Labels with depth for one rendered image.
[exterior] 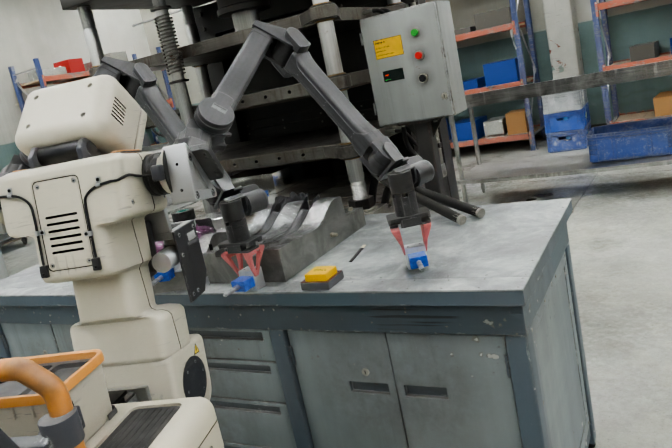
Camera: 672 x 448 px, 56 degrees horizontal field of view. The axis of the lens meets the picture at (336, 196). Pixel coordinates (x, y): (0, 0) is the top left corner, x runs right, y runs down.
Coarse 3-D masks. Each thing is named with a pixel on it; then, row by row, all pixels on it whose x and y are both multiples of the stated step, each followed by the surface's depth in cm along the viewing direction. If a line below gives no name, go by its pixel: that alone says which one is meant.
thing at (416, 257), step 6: (408, 246) 153; (414, 246) 152; (420, 246) 151; (408, 252) 151; (414, 252) 151; (420, 252) 151; (408, 258) 149; (414, 258) 148; (420, 258) 148; (426, 258) 148; (408, 264) 152; (414, 264) 148; (420, 264) 144; (426, 264) 148; (420, 270) 142
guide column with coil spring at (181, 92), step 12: (156, 0) 255; (156, 12) 256; (168, 12) 259; (168, 24) 257; (168, 60) 260; (180, 72) 261; (180, 84) 261; (180, 96) 262; (180, 108) 263; (204, 204) 271
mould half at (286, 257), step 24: (264, 216) 195; (288, 216) 190; (312, 216) 185; (336, 216) 189; (360, 216) 203; (264, 240) 176; (288, 240) 169; (312, 240) 176; (336, 240) 188; (216, 264) 173; (264, 264) 165; (288, 264) 165
